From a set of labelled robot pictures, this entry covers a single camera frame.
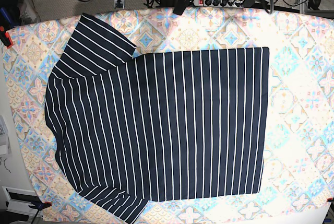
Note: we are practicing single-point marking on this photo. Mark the navy white striped T-shirt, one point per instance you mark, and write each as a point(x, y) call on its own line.
point(157, 127)

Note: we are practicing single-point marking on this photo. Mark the white power strip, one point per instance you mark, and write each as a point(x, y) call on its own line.
point(218, 3)

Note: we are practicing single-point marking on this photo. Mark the black remote-like device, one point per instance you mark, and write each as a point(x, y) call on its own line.
point(181, 6)

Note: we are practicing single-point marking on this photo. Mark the patterned pastel tablecloth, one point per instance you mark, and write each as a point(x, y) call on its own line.
point(298, 169)

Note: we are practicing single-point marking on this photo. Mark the white papers left edge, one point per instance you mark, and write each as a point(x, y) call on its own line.
point(5, 149)

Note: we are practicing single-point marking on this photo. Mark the red black clamp upper left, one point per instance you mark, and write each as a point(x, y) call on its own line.
point(5, 38)

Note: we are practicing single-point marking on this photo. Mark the white box lower left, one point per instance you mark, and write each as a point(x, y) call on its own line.
point(19, 200)

